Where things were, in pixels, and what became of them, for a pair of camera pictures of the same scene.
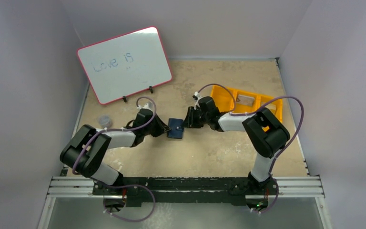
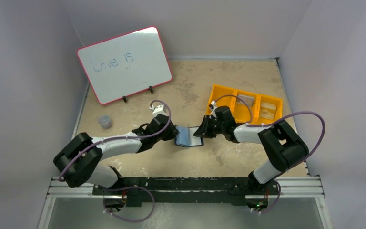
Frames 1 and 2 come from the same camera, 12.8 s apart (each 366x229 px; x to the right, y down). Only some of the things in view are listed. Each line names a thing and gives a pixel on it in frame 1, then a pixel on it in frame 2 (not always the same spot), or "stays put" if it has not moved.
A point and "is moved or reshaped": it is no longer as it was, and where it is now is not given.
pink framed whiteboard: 123,66 stays put
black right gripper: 191,117 to 208,127
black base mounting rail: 187,191 stays put
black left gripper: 157,125 to 173,131
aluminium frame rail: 286,186 stays put
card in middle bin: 245,100 stays put
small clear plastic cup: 105,120 stays put
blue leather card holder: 176,125 is moved or reshaped
